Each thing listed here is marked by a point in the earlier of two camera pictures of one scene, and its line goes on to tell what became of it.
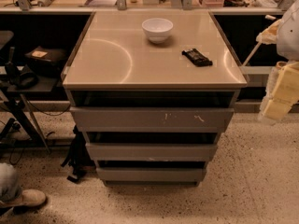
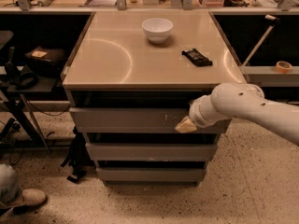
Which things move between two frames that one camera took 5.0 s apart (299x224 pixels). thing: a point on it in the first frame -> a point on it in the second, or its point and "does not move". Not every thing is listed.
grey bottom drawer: (149, 175) does not move
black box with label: (46, 60) does not move
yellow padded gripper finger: (282, 92) -> (186, 125)
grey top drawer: (150, 119) does not move
